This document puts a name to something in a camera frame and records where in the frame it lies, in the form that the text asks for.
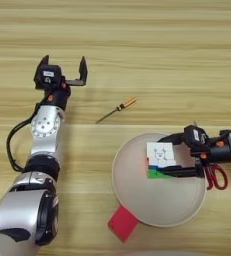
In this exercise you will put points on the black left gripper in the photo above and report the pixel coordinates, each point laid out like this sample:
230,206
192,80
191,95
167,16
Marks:
58,97

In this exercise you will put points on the multicoloured puzzle cube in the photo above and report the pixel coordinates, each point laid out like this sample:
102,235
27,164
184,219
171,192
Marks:
160,153

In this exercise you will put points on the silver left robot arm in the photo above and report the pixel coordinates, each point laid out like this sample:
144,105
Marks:
45,133

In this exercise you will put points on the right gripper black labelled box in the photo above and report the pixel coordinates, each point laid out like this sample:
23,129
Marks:
195,136

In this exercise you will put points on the round beige plate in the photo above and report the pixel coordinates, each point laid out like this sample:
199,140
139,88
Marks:
160,203

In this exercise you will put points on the red block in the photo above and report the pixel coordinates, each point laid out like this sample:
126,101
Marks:
122,225

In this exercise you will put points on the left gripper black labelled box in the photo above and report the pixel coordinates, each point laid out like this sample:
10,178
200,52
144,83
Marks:
48,76

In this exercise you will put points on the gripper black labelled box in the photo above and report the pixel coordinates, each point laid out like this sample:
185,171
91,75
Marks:
195,136
48,76

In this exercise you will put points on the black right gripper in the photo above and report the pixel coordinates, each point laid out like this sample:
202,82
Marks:
220,151

